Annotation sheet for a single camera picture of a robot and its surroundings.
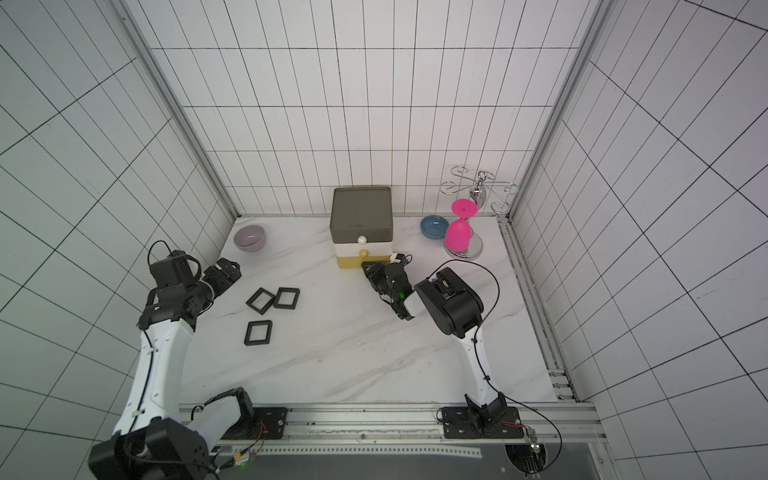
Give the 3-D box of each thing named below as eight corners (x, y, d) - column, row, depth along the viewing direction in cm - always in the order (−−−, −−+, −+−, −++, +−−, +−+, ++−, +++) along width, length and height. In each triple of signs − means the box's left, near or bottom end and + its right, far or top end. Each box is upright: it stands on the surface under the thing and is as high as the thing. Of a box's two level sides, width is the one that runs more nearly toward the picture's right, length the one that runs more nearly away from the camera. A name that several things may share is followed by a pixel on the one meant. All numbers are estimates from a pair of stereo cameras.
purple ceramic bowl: (235, 254, 110) (229, 245, 105) (244, 234, 116) (238, 225, 112) (265, 254, 110) (260, 245, 105) (272, 234, 116) (267, 225, 112)
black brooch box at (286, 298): (274, 309, 96) (272, 306, 95) (279, 290, 101) (277, 287, 99) (295, 309, 96) (294, 306, 95) (299, 290, 101) (298, 287, 99)
